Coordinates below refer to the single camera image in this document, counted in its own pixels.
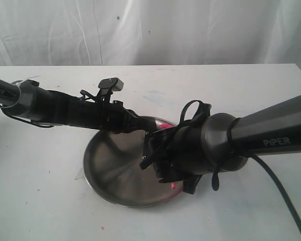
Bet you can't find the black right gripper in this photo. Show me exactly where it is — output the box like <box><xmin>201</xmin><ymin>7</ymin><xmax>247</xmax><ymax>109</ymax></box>
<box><xmin>140</xmin><ymin>125</ymin><xmax>201</xmax><ymax>194</ymax></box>

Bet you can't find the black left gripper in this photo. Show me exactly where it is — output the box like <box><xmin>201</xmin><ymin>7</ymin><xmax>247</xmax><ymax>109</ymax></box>
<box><xmin>65</xmin><ymin>97</ymin><xmax>156</xmax><ymax>133</ymax></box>

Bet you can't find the pink putty lump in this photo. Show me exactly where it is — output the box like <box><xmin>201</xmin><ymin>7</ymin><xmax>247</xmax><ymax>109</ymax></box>
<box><xmin>157</xmin><ymin>123</ymin><xmax>175</xmax><ymax>130</ymax></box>

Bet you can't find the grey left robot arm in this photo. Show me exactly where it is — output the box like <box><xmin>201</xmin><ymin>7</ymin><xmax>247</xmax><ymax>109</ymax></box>
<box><xmin>0</xmin><ymin>77</ymin><xmax>156</xmax><ymax>134</ymax></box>

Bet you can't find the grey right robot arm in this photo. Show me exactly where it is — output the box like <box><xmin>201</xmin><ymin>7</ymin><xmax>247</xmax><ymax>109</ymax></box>
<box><xmin>140</xmin><ymin>95</ymin><xmax>301</xmax><ymax>194</ymax></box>

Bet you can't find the round stainless steel plate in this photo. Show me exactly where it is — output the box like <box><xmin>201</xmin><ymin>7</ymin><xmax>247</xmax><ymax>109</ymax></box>
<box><xmin>83</xmin><ymin>130</ymin><xmax>182</xmax><ymax>208</ymax></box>

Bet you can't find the clear tape piece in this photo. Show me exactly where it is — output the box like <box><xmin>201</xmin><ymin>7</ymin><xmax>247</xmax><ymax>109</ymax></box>
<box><xmin>74</xmin><ymin>168</ymin><xmax>85</xmax><ymax>180</ymax></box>

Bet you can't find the white backdrop curtain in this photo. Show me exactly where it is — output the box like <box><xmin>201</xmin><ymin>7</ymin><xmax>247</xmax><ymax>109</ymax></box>
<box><xmin>0</xmin><ymin>1</ymin><xmax>301</xmax><ymax>68</ymax></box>

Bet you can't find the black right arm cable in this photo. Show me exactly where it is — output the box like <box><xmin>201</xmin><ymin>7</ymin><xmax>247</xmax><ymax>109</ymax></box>
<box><xmin>250</xmin><ymin>154</ymin><xmax>301</xmax><ymax>241</ymax></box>

